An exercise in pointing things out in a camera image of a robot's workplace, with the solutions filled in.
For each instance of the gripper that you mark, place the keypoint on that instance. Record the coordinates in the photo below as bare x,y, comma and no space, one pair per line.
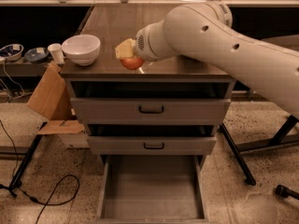
142,46

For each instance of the red apple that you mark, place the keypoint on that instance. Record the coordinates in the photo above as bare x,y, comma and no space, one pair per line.
132,63

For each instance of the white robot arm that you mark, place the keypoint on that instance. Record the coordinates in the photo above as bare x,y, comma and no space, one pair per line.
203,31

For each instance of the top grey drawer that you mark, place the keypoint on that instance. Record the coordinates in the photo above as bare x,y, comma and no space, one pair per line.
150,111

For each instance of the grey drawer cabinet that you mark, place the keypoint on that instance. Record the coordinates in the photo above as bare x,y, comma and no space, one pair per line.
174,78

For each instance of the middle grey drawer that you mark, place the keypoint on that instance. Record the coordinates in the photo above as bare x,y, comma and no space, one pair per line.
151,145

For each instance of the bottom open grey drawer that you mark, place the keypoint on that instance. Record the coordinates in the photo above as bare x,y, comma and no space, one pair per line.
152,190

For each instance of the white ceramic bowl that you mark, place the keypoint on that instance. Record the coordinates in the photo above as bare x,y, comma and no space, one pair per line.
82,49

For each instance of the white paper cup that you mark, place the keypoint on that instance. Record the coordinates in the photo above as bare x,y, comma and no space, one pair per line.
56,52

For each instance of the blue patterned bowl right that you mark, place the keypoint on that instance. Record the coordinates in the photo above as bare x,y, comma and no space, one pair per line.
37,55

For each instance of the blue patterned bowl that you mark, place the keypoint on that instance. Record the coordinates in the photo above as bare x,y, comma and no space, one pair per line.
37,55
11,52

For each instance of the brown cardboard box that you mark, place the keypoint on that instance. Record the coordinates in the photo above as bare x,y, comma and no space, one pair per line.
51,100

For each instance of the blue patterned bowl left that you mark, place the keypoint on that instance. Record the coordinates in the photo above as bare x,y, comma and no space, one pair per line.
11,52

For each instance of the black table leg left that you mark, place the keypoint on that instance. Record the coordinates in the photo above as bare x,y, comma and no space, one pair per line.
16,179

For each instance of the dark side table top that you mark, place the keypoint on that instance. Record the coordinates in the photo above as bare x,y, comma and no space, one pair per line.
286,41

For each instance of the black round floor object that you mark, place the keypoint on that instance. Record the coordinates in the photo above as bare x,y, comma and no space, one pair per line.
284,192

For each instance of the black table leg frame right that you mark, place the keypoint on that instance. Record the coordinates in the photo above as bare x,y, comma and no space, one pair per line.
281,138

